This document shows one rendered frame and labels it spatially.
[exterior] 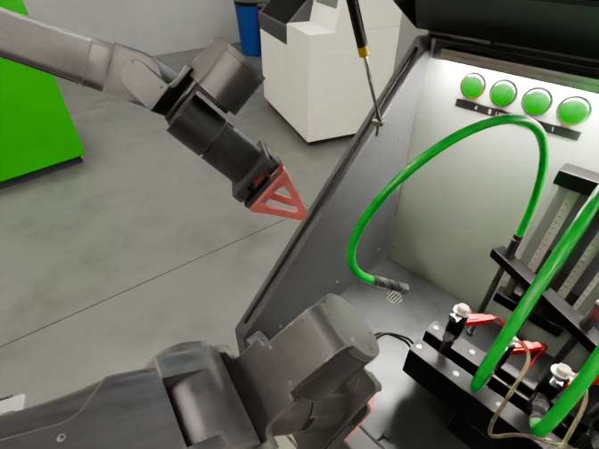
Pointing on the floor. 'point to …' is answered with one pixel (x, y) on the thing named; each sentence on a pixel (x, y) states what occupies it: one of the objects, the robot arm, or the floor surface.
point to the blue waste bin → (249, 26)
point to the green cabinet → (33, 121)
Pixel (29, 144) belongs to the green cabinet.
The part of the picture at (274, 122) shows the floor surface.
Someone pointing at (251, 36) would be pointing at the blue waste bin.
